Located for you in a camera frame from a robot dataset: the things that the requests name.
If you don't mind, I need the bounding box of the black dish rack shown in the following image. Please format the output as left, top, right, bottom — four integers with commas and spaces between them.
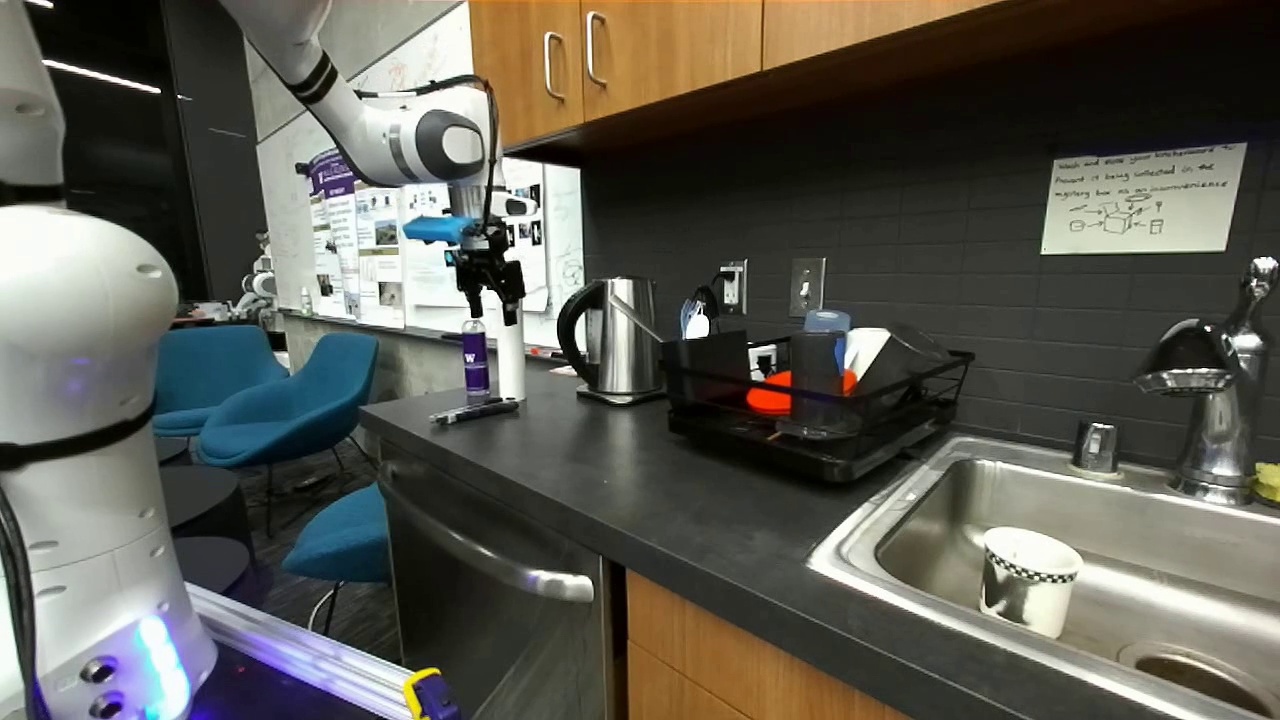
659, 324, 977, 485

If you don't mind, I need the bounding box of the silver cabinet door handle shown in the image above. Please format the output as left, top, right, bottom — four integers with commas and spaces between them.
542, 30, 568, 102
584, 10, 610, 89

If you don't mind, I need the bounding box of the black marker pen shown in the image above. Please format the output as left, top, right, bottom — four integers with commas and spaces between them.
429, 397, 522, 426

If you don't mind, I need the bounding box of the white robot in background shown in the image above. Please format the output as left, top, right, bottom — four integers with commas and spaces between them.
232, 232, 283, 331

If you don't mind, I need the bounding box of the row of posters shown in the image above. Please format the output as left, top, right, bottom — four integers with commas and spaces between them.
303, 148, 549, 333

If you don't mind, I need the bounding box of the steel dishwasher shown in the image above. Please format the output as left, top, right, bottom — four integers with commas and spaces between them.
377, 438, 613, 720

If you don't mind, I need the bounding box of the steel sink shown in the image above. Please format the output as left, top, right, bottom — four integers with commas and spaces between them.
806, 433, 1280, 720

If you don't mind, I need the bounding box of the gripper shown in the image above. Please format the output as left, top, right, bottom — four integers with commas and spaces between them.
454, 226, 528, 328

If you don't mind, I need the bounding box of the steel electric kettle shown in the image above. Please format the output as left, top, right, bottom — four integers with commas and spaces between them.
556, 276, 668, 407

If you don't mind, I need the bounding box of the chrome sink sprayer base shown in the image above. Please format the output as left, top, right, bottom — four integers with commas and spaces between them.
1070, 420, 1123, 479

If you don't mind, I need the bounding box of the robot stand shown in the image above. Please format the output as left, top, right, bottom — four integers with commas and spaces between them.
176, 583, 463, 720

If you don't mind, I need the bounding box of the dishwasher handle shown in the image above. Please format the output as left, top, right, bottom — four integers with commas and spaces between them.
378, 478, 597, 605

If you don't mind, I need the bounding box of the group of round dark tables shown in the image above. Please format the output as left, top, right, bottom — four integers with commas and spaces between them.
155, 436, 255, 597

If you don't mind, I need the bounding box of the grey tumbler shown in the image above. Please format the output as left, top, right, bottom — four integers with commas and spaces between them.
788, 331, 848, 438

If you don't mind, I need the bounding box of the chrome tap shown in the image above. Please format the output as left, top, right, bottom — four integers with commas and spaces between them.
1132, 256, 1280, 507

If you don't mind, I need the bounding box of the wide wooden cabinet door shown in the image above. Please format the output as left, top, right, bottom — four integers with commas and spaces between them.
579, 0, 765, 124

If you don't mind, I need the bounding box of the wooden wall cabinet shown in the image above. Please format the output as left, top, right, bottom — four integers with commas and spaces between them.
467, 0, 1011, 153

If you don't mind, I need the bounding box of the paper note with handwriting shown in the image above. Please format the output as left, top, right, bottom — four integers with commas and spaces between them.
1039, 141, 1249, 256

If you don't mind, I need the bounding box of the purple spray bottle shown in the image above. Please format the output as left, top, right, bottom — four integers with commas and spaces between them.
461, 317, 492, 397

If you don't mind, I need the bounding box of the group of blue armchairs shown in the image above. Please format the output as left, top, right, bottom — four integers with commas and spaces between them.
152, 323, 382, 541

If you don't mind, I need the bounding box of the wooden base cabinet door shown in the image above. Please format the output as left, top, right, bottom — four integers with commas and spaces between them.
624, 570, 911, 720

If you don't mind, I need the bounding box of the black cable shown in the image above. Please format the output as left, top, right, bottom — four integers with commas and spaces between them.
688, 270, 738, 323

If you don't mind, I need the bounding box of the wall socket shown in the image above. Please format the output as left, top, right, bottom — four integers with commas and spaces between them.
717, 259, 749, 317

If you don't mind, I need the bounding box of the narrow wooden cabinet door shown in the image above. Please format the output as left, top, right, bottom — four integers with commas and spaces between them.
467, 0, 585, 150

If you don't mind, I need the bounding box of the white cylinder bottle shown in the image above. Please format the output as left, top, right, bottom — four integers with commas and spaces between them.
496, 310, 528, 402

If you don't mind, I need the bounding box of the blue armchair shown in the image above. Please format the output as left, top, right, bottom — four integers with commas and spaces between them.
280, 483, 393, 637

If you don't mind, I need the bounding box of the whiteboard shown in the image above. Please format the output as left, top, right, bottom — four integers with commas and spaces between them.
254, 0, 587, 349

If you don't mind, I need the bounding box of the white mug with checkered rim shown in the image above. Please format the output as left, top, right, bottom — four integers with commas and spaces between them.
977, 526, 1085, 640

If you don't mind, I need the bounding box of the yellow and purple clamp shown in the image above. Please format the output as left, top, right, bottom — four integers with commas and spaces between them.
402, 666, 462, 720

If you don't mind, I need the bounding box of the orange plate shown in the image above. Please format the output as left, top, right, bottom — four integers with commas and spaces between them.
744, 369, 860, 417

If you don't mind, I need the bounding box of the switch plate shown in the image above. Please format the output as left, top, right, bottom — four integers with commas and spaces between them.
788, 257, 828, 319

